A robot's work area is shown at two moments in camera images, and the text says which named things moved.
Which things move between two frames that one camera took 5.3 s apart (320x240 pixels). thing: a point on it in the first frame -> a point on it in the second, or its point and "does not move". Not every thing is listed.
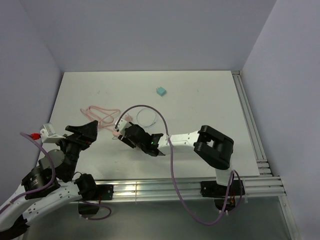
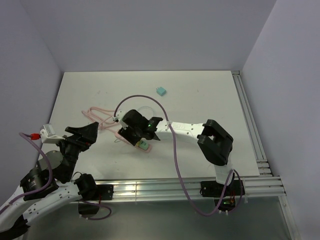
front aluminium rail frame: (190, 188) does not move
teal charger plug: (161, 91) does not move
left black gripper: (87, 134) does not move
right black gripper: (126, 140) -> (125, 133)
